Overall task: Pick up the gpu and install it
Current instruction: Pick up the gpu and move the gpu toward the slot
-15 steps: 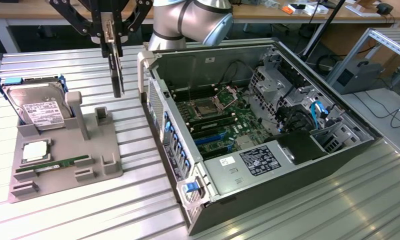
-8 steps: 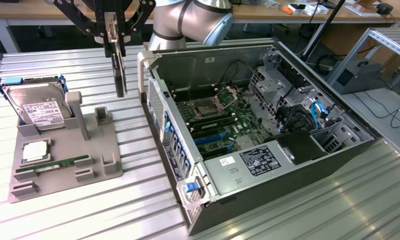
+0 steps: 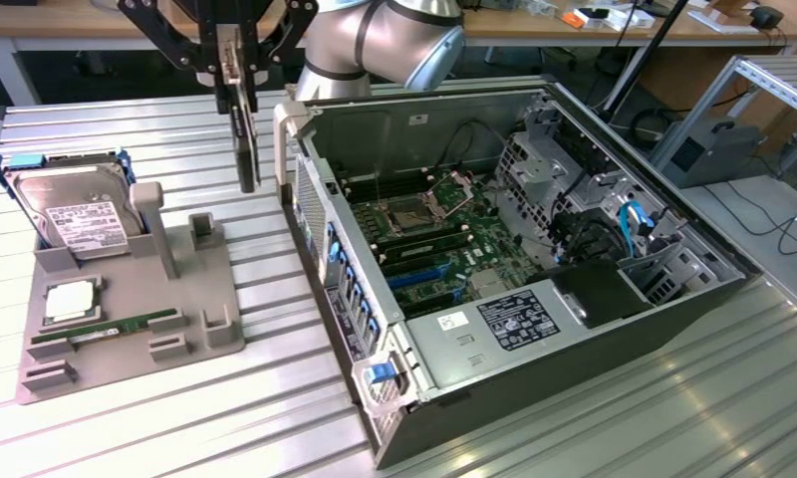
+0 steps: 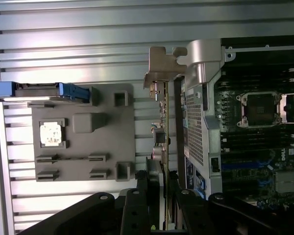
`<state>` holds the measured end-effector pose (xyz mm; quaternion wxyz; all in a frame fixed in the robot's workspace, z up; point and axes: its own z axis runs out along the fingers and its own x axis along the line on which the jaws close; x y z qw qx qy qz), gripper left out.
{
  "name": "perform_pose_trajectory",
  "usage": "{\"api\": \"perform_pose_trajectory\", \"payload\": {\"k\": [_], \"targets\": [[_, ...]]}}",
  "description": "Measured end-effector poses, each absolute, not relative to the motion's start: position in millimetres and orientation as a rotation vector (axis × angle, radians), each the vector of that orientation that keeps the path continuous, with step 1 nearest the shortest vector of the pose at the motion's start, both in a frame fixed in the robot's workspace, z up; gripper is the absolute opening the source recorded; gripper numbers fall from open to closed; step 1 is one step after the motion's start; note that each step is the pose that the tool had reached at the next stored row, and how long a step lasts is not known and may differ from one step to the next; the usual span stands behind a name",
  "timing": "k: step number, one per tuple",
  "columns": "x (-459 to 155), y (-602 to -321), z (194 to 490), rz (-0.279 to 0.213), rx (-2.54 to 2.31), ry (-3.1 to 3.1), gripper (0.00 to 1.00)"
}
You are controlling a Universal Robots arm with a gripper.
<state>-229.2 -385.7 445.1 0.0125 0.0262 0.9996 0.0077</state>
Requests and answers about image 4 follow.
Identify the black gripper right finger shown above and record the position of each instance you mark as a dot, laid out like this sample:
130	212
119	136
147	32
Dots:
193	215

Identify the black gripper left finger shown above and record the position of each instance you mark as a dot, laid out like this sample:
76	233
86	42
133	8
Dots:
134	215

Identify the blue expansion slot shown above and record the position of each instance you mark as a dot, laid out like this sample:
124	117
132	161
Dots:
235	167

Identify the open black PC case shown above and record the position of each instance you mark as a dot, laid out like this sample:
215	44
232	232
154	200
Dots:
198	137

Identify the grey plastic parts rack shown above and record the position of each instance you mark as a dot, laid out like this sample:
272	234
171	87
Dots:
88	147

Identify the green RAM stick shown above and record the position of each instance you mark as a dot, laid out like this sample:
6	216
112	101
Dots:
71	158

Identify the green motherboard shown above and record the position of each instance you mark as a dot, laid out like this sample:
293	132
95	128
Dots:
259	151

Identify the silver chipset heatsink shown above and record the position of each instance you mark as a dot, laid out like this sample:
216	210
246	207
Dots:
285	183

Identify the silver CPU chip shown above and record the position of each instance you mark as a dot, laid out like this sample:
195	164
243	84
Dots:
51	133

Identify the CPU socket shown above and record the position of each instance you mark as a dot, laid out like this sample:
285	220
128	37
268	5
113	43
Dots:
259	109

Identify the blue plastic disk caddy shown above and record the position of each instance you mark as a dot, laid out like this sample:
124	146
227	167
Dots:
73	89

